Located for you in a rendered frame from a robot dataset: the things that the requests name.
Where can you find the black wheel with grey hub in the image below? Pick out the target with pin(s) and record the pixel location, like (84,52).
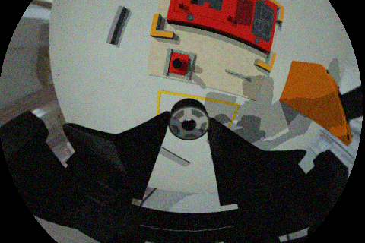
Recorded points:
(188,108)

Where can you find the grey flat bar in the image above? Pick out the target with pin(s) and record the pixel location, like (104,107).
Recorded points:
(167,154)

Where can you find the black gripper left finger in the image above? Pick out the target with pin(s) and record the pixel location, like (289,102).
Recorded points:
(133,152)

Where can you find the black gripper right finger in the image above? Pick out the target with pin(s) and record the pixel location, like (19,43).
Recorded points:
(239,165)

